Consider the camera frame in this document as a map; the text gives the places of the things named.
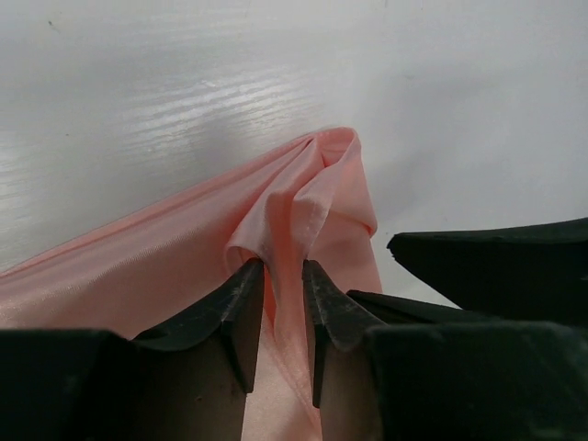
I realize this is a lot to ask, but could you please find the pink satin napkin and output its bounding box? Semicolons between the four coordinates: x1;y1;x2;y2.
1;128;381;440

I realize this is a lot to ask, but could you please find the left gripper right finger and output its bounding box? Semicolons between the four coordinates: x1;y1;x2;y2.
302;260;587;440

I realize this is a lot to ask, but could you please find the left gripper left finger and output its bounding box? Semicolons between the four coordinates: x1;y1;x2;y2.
1;258;265;440

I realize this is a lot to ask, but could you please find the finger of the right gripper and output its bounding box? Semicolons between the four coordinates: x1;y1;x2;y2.
347;290;492;324
387;219;587;324

